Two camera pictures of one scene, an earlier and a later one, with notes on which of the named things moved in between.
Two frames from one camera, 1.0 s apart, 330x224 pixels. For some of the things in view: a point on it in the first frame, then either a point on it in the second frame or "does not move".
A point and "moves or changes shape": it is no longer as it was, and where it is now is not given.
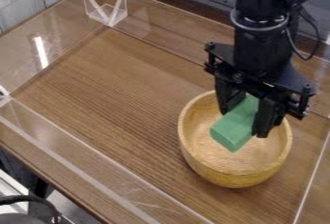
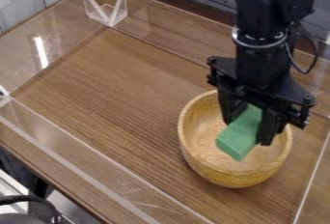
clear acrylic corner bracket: (107, 14) does not move
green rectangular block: (232, 130) moves or changes shape
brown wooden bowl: (246, 168) does not move
